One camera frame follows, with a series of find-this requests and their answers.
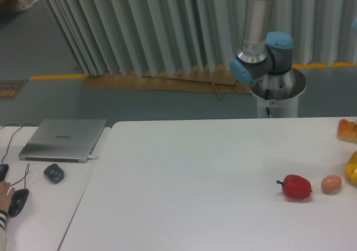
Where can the person's hand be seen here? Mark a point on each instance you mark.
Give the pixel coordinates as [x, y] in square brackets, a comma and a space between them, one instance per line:
[6, 194]

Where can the yellow bell pepper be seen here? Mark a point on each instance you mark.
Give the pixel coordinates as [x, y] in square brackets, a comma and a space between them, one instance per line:
[350, 169]

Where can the striped sleeve forearm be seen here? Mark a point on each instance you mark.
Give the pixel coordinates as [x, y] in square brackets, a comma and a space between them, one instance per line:
[3, 216]

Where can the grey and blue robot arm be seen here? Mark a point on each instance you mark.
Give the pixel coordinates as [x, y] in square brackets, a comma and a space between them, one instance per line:
[278, 33]

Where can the red bell pepper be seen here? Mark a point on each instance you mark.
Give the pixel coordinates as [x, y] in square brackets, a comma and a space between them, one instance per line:
[295, 187]

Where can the orange toy bread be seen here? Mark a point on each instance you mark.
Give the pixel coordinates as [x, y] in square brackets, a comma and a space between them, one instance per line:
[346, 131]

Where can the brown egg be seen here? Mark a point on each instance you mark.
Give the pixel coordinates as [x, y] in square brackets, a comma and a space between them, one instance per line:
[331, 184]

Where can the silver laptop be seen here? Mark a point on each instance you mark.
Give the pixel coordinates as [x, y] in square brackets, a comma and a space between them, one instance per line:
[65, 140]

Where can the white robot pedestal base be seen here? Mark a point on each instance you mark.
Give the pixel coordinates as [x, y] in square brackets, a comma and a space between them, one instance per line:
[277, 95]

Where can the brown cardboard sheet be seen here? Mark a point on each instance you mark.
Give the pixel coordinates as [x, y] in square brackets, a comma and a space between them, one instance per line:
[219, 82]

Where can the white usb plug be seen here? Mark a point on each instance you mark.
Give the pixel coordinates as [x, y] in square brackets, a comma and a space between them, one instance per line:
[93, 157]

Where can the grey folding partition screen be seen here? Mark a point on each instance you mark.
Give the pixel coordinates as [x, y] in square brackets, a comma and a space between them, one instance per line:
[154, 36]

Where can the black computer mouse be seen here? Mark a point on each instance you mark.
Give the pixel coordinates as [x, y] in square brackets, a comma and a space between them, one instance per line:
[18, 202]

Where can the black keyboard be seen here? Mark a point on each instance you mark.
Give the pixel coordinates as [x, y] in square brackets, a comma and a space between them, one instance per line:
[3, 171]

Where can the black earbuds case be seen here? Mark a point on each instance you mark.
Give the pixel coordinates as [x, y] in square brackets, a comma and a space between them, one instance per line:
[54, 173]

